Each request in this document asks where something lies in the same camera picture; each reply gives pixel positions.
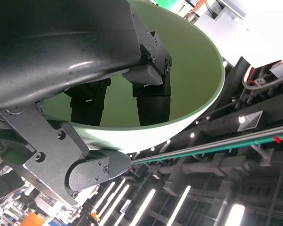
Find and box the grey green ceiling rail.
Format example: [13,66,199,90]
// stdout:
[132,123,283,165]

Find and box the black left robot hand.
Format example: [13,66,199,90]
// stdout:
[0,0,173,207]

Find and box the grey-green round bowl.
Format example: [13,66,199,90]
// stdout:
[43,0,226,152]

